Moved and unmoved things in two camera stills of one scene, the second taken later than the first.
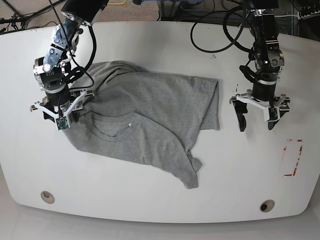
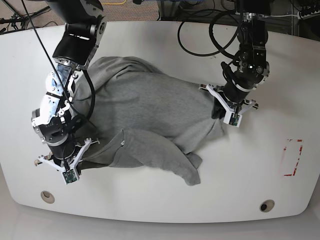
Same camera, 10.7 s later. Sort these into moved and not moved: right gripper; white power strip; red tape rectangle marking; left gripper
Moved: right gripper; left gripper
Not moved: white power strip; red tape rectangle marking
